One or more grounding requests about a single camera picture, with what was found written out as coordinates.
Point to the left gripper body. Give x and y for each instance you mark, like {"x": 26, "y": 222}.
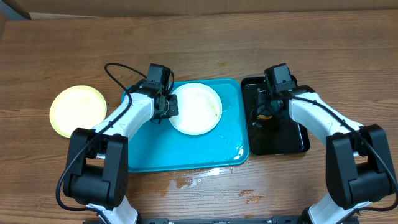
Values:
{"x": 170, "y": 107}

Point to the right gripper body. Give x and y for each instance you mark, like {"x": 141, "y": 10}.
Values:
{"x": 266, "y": 107}

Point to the green yellow sponge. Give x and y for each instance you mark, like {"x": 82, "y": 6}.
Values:
{"x": 264, "y": 117}

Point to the white plate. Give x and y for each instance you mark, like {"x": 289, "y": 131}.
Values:
{"x": 199, "y": 109}

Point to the green rimmed plate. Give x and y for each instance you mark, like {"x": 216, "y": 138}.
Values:
{"x": 79, "y": 106}

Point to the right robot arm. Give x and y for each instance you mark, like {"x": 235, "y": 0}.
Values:
{"x": 359, "y": 168}

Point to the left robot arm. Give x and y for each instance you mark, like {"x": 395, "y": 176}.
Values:
{"x": 96, "y": 173}

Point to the black rectangular tray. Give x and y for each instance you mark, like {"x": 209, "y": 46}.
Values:
{"x": 268, "y": 137}

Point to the teal plastic tray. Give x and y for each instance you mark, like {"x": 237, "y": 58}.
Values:
{"x": 158, "y": 147}

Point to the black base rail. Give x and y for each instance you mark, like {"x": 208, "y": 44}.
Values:
{"x": 283, "y": 219}

